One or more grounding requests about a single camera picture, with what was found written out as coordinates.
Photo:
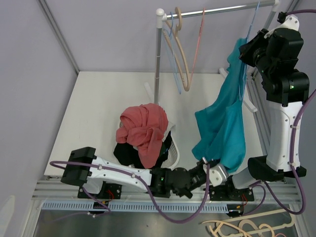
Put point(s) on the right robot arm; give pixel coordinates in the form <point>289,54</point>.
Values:
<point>275,56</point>

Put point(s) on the teal t shirt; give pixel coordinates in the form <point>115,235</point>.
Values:
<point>220,125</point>

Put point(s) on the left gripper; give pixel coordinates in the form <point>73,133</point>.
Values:
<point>200,163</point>

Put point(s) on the light blue wire hanger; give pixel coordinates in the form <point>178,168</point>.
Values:
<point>174,62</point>

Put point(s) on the white t shirt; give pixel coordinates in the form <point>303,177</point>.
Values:
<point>169,128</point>

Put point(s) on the pink wire hanger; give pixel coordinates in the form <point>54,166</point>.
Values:
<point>198,43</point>

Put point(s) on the black t shirt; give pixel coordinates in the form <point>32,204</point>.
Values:
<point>127,155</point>

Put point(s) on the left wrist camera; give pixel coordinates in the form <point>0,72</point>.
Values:
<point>215,173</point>

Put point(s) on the metal clothes rack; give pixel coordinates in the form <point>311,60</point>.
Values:
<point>161,18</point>

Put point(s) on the white slotted cable duct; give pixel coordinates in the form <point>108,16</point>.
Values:
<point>118,206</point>

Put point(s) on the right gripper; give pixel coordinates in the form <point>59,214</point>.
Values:
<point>258,40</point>

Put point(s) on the beige wooden hanger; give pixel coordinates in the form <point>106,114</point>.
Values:
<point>186,81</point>

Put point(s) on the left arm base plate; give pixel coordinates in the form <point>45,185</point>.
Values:
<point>108,191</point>

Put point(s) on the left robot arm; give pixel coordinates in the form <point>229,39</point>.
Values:
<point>85,169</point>

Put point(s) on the salmon pink shirt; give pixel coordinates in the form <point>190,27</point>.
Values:
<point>143,127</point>

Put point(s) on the white perforated basket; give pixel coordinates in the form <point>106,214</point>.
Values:
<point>172,154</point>

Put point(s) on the beige hangers pile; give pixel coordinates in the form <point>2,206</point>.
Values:
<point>247,228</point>

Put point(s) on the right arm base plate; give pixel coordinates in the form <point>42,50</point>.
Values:
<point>229,193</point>

